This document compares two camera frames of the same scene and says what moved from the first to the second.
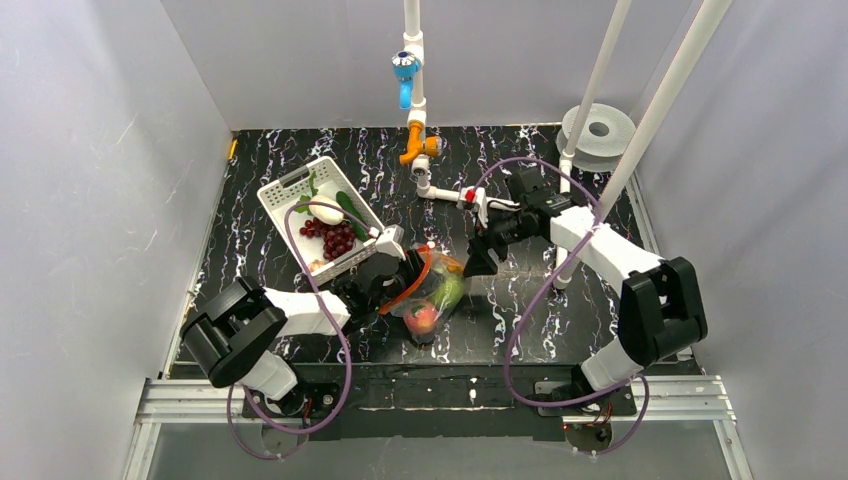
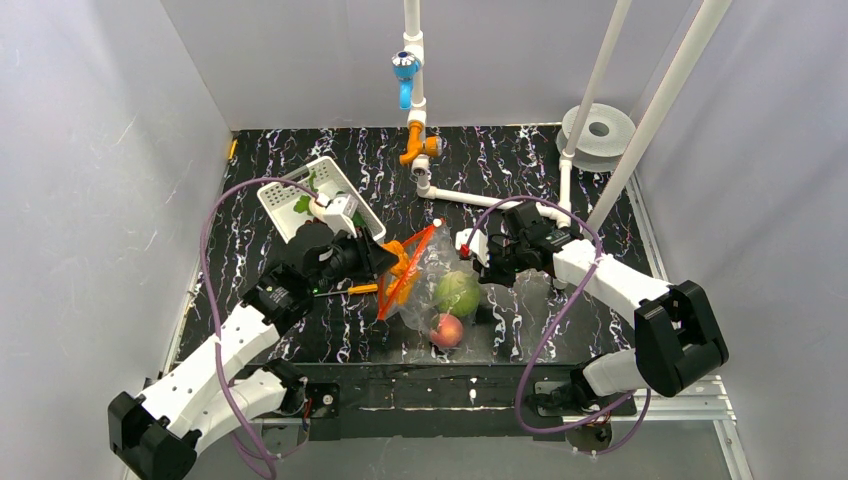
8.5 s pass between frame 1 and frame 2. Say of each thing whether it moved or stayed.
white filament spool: stayed
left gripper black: moved
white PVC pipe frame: stayed
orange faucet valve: stayed
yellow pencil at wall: stayed
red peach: moved
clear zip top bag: moved
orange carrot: moved
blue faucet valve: stayed
